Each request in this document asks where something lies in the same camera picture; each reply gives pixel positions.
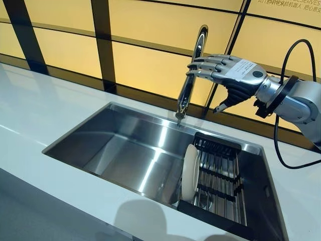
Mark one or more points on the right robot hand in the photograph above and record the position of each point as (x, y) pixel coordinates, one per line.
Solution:
(240, 80)

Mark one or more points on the cream ceramic plate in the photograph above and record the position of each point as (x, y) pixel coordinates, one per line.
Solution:
(190, 173)

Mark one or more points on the chrome kitchen faucet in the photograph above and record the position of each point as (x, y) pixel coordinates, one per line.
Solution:
(198, 50)

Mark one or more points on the black dish drying rack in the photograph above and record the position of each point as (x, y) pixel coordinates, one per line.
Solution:
(215, 145)

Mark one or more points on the stainless steel sink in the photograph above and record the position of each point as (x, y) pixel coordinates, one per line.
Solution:
(120, 155)

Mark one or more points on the white cabinet door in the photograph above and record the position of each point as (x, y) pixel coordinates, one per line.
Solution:
(25, 221)

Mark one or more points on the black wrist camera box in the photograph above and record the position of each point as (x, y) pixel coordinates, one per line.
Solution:
(262, 109)

